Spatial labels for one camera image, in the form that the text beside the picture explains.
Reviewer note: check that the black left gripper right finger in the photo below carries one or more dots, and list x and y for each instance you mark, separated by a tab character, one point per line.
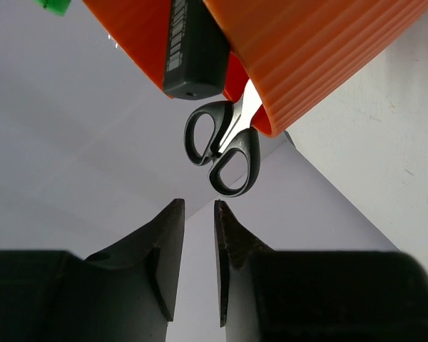
272	295

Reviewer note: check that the green highlighter marker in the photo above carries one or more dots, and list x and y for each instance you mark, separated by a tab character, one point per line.
56	7

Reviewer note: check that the black handled scissors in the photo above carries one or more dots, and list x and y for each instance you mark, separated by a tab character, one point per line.
233	133

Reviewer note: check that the yellow highlighter marker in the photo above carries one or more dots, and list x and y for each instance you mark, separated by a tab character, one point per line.
197	53

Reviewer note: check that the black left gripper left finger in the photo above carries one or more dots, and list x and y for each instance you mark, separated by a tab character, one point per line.
125	292

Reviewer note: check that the orange round organizer container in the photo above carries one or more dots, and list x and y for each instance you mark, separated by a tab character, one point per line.
295	52

